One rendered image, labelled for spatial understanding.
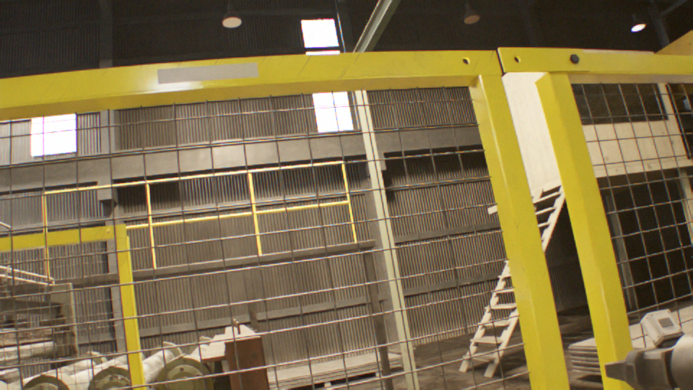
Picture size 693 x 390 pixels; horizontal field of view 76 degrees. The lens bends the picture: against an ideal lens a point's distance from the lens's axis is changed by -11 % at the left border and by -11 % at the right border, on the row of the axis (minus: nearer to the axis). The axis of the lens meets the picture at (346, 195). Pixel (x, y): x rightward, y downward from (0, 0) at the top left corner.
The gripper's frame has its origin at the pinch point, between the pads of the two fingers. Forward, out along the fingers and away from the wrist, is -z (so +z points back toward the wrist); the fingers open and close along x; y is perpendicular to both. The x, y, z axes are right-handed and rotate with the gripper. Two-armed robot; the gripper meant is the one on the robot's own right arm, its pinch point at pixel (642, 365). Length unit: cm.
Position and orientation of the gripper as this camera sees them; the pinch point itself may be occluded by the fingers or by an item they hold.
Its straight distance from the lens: 83.9
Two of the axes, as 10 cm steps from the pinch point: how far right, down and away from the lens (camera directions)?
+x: -9.8, 0.7, -1.6
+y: 1.1, 9.5, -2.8
